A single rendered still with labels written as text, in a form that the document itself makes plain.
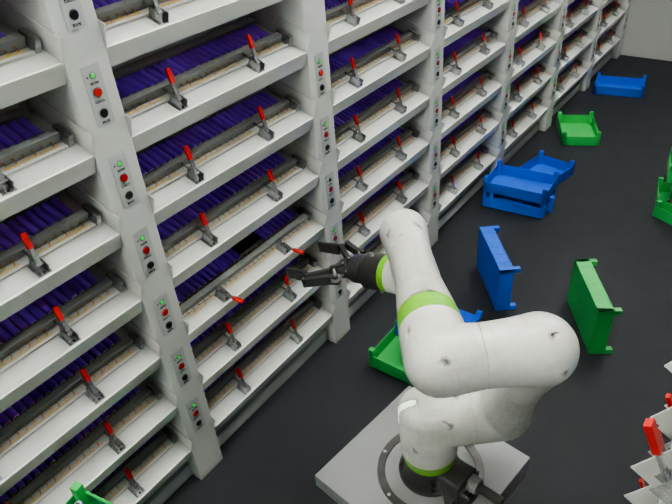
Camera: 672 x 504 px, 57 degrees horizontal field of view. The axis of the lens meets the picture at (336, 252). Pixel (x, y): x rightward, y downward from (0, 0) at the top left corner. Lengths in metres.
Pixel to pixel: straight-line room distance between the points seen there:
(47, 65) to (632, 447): 1.87
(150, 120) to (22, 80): 0.31
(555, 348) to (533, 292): 1.60
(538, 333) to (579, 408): 1.21
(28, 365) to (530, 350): 1.02
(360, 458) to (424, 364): 0.66
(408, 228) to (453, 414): 0.41
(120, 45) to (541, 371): 1.00
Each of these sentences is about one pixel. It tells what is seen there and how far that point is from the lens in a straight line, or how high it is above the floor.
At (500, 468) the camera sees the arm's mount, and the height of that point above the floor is 0.34.
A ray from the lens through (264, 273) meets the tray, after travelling 1.87.
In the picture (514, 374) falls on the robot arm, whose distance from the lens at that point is 1.04.
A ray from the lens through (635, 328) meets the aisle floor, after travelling 2.57.
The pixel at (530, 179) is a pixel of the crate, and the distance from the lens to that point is 3.23.
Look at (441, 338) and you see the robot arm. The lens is 1.01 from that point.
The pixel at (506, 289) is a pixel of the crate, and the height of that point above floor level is 0.11.
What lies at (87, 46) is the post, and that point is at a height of 1.31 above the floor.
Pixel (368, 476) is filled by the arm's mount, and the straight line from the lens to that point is 1.60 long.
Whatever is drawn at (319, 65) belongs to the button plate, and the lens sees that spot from 1.84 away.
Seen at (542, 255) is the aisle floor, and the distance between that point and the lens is 2.84.
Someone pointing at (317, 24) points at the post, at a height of 1.16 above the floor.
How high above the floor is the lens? 1.64
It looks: 35 degrees down
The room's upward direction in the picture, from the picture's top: 5 degrees counter-clockwise
